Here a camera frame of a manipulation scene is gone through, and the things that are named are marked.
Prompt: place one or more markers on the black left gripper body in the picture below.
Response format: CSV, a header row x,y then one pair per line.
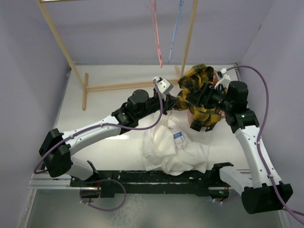
x,y
165,103

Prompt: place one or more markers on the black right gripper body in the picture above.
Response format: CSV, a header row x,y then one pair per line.
x,y
216,99

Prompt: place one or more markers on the yellow plaid flannel shirt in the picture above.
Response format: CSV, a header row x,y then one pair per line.
x,y
190,82

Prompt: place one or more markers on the white collared shirt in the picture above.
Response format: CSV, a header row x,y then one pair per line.
x,y
168,147

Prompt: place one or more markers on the light blue wire hanger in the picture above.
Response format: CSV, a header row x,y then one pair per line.
x,y
178,18

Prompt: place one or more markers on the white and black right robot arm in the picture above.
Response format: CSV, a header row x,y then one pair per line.
x,y
264,191

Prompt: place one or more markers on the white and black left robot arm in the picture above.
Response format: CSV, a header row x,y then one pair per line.
x,y
58,148

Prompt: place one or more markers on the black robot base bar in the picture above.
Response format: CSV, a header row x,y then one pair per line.
x,y
192,182

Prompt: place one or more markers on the pink plastic laundry basket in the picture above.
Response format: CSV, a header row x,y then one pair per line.
x,y
215,80

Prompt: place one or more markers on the wooden clothes rack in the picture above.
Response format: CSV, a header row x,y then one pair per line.
x,y
84,43

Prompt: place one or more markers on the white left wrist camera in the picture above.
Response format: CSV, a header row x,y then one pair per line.
x,y
162,86

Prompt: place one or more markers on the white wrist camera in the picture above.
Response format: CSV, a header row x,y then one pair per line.
x,y
224,78
162,86

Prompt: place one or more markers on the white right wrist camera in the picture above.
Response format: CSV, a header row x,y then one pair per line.
x,y
224,78

